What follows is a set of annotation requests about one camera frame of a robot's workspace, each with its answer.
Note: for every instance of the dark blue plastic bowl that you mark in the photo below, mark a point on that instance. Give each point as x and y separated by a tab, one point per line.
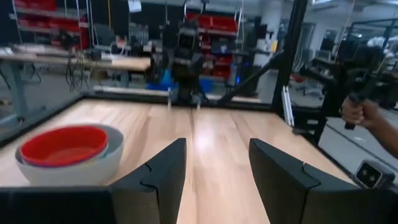
46	166

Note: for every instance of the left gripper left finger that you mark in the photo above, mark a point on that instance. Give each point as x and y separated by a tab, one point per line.
155	186

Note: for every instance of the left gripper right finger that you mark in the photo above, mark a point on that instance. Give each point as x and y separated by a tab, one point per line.
286	193

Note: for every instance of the wooden workbench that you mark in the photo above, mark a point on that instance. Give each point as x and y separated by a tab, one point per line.
124	63

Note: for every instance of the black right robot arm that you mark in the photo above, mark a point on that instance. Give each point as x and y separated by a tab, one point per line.
189	90

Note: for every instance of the grey camera box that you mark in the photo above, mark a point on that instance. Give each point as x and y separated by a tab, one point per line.
371	174

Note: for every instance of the red plastic bowl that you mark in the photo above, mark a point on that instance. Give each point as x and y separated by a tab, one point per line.
62	146

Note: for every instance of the person's forearm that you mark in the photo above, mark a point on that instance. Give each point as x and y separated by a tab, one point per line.
387	137

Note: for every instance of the silver aluminium bracket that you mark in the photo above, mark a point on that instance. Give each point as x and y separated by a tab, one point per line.
287	105

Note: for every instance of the shelf with red bins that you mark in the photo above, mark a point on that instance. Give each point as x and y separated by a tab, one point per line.
220	25
46	21

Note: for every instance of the large grey bowl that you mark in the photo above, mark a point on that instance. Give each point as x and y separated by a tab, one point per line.
77	175

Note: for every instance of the black aluminium table frame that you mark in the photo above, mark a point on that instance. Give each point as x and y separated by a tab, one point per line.
292	46

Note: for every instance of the person's hand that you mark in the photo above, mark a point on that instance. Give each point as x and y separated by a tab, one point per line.
362	113

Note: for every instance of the blue plastic bin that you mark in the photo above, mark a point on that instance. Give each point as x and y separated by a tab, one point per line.
161	82

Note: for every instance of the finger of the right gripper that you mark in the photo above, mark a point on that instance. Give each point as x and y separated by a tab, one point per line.
178	71
197	71

